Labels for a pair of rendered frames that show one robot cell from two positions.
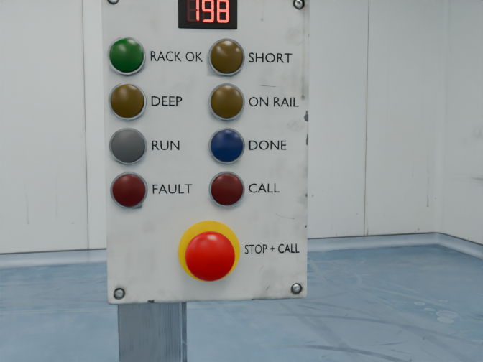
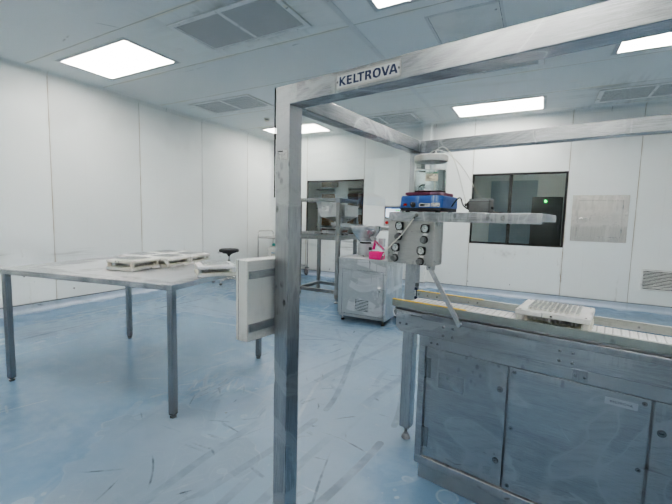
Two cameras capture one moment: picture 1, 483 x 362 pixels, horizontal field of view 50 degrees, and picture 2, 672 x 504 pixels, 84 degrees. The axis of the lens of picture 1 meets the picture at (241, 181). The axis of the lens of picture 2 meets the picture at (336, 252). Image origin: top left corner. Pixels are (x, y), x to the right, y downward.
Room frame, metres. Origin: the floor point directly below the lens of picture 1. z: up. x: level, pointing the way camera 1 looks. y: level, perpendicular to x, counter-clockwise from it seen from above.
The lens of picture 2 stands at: (1.45, -0.70, 1.22)
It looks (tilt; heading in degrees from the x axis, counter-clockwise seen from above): 5 degrees down; 132
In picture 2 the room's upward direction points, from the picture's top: 1 degrees clockwise
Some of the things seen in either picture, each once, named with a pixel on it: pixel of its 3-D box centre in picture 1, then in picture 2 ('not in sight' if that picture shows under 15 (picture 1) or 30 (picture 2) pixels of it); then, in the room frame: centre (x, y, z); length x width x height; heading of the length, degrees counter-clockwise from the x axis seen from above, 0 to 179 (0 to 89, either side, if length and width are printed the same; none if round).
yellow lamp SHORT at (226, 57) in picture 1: (226, 57); not in sight; (0.43, 0.01, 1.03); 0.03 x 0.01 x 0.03; 96
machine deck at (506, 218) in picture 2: not in sight; (470, 218); (0.77, 0.93, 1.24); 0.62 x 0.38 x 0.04; 6
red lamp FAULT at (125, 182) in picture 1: (129, 190); not in sight; (0.42, 0.09, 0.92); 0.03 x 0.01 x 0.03; 96
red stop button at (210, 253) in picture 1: (209, 252); not in sight; (0.42, 0.03, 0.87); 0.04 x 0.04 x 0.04; 6
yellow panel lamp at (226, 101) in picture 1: (226, 101); not in sight; (0.43, 0.01, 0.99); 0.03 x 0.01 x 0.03; 96
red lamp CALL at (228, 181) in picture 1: (226, 189); not in sight; (0.43, 0.01, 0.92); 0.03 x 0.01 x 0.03; 96
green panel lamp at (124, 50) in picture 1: (126, 55); not in sight; (0.42, 0.09, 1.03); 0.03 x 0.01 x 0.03; 96
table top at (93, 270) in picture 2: not in sight; (144, 268); (-1.56, 0.41, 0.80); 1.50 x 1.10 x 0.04; 25
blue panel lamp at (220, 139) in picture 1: (226, 146); not in sight; (0.43, 0.01, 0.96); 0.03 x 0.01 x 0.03; 96
